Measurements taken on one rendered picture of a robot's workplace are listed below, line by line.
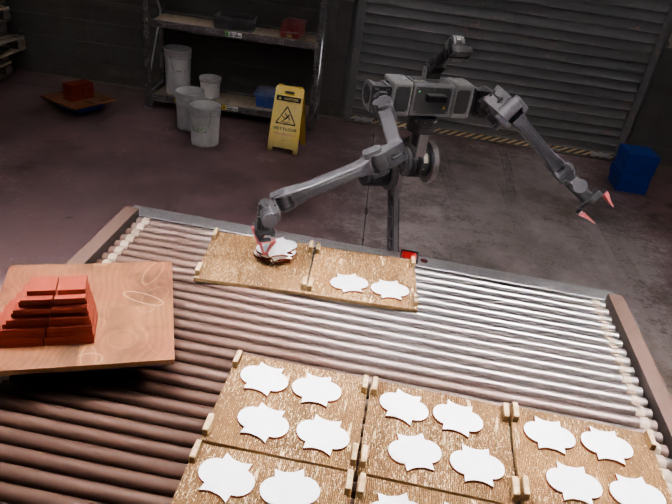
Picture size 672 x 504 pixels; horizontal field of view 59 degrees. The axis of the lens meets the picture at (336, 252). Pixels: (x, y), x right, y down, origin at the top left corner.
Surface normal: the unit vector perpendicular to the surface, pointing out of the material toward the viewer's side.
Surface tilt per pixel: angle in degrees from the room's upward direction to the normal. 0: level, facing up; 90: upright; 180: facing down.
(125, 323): 0
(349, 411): 0
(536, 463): 0
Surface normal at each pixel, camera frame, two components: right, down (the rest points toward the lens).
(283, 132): -0.13, 0.30
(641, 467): 0.12, -0.85
